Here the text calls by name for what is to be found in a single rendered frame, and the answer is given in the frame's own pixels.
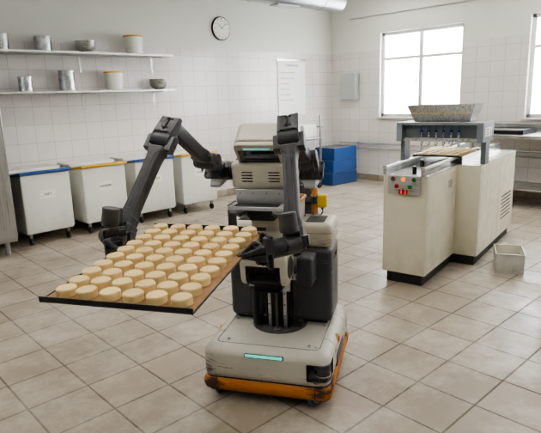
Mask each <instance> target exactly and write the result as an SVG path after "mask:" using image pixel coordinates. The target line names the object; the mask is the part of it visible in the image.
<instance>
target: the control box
mask: <svg viewBox="0 0 541 433"><path fill-rule="evenodd" d="M391 177H394V178H395V180H394V181H392V180H391ZM403 177H404V178H405V181H404V182H403V181H402V180H401V179H402V178H403ZM413 178H415V179H416V182H412V179H413ZM396 184H398V188H395V187H394V186H395V185H396ZM408 185H411V189H408V187H407V186H408ZM400 190H401V191H402V192H401V193H399V191H400ZM405 191H406V194H405ZM388 193H393V194H404V195H414V196H420V195H421V176H412V175H398V174H388Z"/></svg>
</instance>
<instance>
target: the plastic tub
mask: <svg viewBox="0 0 541 433"><path fill-rule="evenodd" d="M494 247H495V248H494V261H493V262H494V267H495V272H496V273H507V274H519V275H524V269H525V257H526V254H525V251H524V248H523V246H521V245H506V244H494Z"/></svg>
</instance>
